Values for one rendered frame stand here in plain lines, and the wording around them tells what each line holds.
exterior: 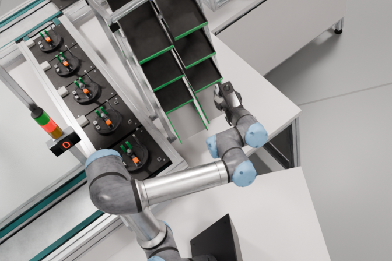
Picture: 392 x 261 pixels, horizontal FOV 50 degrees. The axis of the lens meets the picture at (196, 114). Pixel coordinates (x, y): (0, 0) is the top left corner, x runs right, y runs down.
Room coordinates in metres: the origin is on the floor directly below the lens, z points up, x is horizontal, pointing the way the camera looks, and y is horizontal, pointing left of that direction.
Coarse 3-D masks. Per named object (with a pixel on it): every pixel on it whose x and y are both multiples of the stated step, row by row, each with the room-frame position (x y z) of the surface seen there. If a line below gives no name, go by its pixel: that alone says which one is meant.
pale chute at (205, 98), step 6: (186, 78) 1.18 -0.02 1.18; (192, 90) 1.14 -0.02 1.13; (204, 90) 1.16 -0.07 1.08; (210, 90) 1.15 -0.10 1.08; (198, 96) 1.15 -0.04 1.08; (204, 96) 1.14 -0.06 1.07; (210, 96) 1.13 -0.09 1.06; (198, 102) 1.10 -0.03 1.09; (204, 102) 1.12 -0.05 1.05; (210, 102) 1.12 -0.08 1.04; (204, 108) 1.10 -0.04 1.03; (210, 108) 1.10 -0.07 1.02; (216, 108) 1.09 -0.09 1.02; (204, 114) 1.06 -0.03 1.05; (210, 114) 1.08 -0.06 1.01; (216, 114) 1.07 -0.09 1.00; (210, 120) 1.06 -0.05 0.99
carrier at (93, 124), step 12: (108, 108) 1.36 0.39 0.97; (120, 108) 1.33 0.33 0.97; (84, 120) 1.33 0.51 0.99; (96, 120) 1.31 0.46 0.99; (120, 120) 1.25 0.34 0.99; (132, 120) 1.24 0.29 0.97; (96, 132) 1.25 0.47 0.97; (108, 132) 1.21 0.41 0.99; (120, 132) 1.20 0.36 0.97; (132, 132) 1.18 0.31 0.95; (96, 144) 1.18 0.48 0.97; (108, 144) 1.16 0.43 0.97
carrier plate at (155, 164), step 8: (144, 128) 1.17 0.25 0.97; (128, 136) 1.16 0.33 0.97; (136, 136) 1.14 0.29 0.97; (144, 136) 1.13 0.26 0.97; (120, 144) 1.13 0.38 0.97; (144, 144) 1.08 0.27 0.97; (152, 144) 1.07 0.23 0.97; (152, 152) 1.03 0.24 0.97; (160, 152) 1.01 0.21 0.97; (152, 160) 0.99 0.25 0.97; (168, 160) 0.96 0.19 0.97; (144, 168) 0.97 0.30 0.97; (152, 168) 0.95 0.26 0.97; (160, 168) 0.94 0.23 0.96; (136, 176) 0.94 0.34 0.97; (144, 176) 0.93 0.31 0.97
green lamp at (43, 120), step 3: (42, 114) 1.08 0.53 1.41; (45, 114) 1.08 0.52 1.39; (39, 117) 1.07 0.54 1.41; (42, 117) 1.07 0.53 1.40; (45, 117) 1.08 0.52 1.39; (48, 117) 1.09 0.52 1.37; (36, 120) 1.07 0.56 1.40; (39, 120) 1.07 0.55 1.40; (42, 120) 1.07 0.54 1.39; (45, 120) 1.07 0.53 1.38; (48, 120) 1.08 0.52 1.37; (39, 123) 1.07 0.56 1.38; (42, 123) 1.07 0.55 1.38; (45, 123) 1.07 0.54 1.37
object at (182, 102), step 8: (176, 80) 1.14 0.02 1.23; (168, 88) 1.12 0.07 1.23; (176, 88) 1.11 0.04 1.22; (184, 88) 1.10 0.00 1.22; (160, 96) 1.10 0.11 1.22; (168, 96) 1.09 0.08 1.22; (176, 96) 1.08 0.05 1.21; (184, 96) 1.07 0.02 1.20; (160, 104) 1.06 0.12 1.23; (168, 104) 1.06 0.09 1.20; (176, 104) 1.05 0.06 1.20; (184, 104) 1.04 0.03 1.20; (168, 112) 1.03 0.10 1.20
